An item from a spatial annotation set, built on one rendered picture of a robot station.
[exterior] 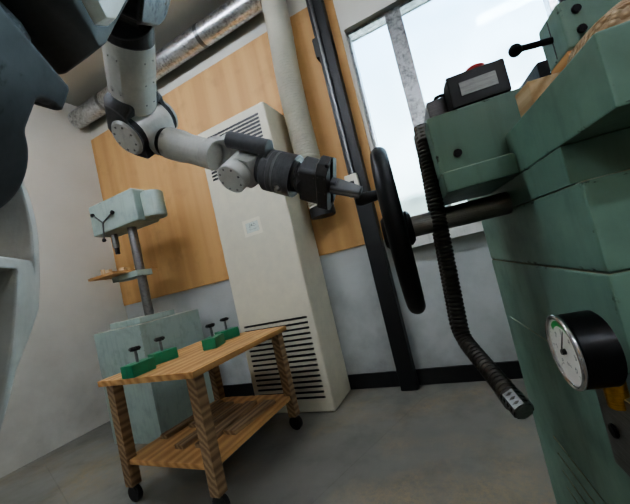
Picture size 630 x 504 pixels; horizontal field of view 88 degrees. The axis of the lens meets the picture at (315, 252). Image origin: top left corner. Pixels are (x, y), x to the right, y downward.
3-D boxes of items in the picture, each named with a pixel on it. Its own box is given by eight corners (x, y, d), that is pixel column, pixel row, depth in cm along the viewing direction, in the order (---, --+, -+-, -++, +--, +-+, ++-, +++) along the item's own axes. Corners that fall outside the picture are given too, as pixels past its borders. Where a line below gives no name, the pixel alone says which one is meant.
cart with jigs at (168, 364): (225, 425, 195) (203, 319, 199) (308, 424, 171) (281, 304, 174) (119, 508, 136) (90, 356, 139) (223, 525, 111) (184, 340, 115)
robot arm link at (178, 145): (195, 180, 73) (127, 159, 77) (221, 157, 79) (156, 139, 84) (182, 135, 65) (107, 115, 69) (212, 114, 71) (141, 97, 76)
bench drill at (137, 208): (168, 408, 253) (128, 211, 262) (231, 404, 228) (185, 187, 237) (108, 444, 209) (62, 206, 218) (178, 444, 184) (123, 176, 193)
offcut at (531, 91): (576, 96, 37) (568, 68, 37) (534, 108, 38) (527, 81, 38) (559, 109, 41) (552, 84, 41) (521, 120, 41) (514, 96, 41)
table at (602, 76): (429, 217, 84) (423, 195, 85) (564, 183, 76) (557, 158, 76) (478, 148, 26) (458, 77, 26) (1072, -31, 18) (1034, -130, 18)
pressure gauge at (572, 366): (561, 394, 30) (537, 309, 31) (609, 389, 29) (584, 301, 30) (599, 430, 24) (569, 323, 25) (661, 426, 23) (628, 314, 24)
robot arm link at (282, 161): (323, 223, 68) (273, 209, 71) (339, 192, 73) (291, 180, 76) (321, 177, 58) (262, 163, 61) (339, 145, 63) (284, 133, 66)
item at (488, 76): (427, 143, 61) (420, 115, 62) (490, 123, 58) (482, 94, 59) (432, 115, 49) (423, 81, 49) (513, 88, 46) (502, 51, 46)
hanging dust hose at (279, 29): (315, 221, 208) (267, 16, 215) (340, 213, 200) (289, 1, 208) (304, 220, 192) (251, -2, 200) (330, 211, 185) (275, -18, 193)
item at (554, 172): (482, 219, 71) (477, 201, 71) (594, 191, 65) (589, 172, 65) (570, 184, 32) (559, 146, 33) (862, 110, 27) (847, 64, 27)
